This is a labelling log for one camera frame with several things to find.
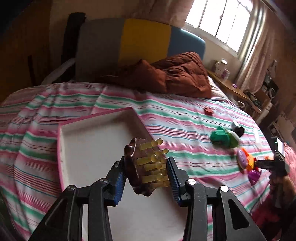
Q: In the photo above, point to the brown brush with yellow bristles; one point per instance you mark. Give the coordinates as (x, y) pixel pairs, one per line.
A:
(145, 165)

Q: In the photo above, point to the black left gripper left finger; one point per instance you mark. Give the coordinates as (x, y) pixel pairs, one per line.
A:
(63, 221)

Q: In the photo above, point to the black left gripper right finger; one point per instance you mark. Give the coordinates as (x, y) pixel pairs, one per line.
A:
(218, 206)

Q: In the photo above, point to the grey yellow blue headboard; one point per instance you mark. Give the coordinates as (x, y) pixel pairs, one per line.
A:
(105, 45)

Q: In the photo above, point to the wooden side shelf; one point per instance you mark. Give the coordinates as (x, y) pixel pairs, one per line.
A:
(227, 85)

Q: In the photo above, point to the small red toy piece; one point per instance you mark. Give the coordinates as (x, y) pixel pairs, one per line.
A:
(208, 111)

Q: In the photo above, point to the dark green plastic piece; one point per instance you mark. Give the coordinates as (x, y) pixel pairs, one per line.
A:
(220, 137)

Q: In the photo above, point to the orange block toy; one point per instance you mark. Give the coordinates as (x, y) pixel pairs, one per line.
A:
(248, 162)

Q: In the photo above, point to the black funnel shaped cap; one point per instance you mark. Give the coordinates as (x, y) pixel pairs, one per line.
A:
(237, 128)

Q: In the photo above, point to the white box on shelf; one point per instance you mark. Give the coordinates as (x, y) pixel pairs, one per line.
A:
(221, 70)

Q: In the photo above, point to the magenta funnel spool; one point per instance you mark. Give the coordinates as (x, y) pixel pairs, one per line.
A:
(253, 176)

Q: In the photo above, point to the window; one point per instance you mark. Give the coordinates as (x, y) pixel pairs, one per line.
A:
(225, 21)

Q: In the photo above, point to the curtain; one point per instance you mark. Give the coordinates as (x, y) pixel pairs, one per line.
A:
(271, 35)

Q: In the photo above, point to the rust brown comforter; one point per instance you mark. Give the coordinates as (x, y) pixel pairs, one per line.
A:
(183, 74)

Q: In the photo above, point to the striped bedspread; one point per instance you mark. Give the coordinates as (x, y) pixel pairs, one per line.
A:
(29, 129)

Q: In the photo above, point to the white pillow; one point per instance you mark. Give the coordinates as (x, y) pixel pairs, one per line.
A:
(215, 90)

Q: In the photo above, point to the pink white tray box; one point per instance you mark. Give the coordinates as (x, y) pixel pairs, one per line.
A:
(88, 147)

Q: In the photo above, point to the white green plug-in freshener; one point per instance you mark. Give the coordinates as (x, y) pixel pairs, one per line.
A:
(234, 139)

